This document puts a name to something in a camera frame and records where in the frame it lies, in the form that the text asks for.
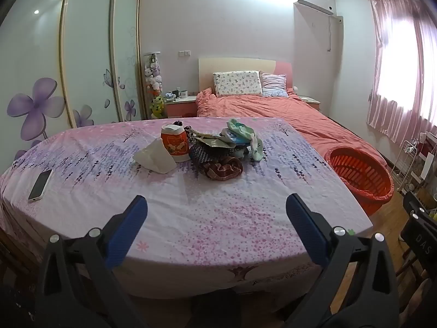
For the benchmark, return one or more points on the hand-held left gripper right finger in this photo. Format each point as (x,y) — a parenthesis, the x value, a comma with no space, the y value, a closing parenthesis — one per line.
(307,232)

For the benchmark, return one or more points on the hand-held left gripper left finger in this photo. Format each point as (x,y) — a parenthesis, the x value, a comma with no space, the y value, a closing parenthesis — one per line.
(126,232)

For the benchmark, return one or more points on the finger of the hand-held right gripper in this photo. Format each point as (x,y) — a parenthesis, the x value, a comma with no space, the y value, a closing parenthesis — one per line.
(421,203)

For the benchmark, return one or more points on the orange plastic basket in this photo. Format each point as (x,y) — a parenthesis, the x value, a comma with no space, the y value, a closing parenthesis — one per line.
(358,174)

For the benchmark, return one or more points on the black checkered mesh bag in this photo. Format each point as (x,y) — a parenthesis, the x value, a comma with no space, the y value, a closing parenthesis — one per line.
(201,155)

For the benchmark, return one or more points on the white smartphone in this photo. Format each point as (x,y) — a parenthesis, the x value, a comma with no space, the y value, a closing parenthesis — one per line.
(41,184)

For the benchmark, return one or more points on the orange white canister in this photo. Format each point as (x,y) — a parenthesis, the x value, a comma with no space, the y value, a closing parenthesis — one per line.
(176,143)

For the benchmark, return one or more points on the dark red cloth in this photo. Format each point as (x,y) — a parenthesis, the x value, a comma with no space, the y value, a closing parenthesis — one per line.
(222,169)

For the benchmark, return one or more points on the bed with salmon duvet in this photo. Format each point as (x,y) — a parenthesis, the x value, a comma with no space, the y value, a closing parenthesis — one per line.
(273,116)

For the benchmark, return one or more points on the silver foil packet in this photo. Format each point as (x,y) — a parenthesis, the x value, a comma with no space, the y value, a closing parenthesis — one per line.
(213,141)

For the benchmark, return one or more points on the yellow plush toy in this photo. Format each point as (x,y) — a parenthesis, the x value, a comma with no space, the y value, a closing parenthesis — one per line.
(157,106)

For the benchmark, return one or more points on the pink curtain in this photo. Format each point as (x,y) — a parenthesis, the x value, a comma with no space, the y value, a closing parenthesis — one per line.
(392,75)

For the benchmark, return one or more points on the pink white nightstand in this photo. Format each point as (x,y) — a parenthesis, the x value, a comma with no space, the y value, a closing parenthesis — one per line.
(312,100)
(181,109)

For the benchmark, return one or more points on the white mug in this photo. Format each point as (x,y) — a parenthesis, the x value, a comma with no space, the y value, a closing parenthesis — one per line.
(182,94)

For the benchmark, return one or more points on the pink striped pillow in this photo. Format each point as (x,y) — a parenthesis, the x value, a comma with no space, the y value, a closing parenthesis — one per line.
(273,83)

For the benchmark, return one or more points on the white floral pillow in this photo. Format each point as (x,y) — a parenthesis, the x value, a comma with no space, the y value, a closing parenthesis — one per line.
(237,83)

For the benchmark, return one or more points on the floral sliding door wardrobe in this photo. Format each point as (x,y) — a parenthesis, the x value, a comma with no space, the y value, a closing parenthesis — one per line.
(85,58)

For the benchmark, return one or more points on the cream pink headboard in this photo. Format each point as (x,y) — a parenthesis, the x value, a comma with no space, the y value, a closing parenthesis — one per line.
(239,65)

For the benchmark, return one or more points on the white air conditioner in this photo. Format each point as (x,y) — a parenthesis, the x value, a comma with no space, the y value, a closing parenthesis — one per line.
(314,6)

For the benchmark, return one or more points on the white wall conduit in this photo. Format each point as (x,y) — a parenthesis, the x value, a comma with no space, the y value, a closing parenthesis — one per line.
(329,34)

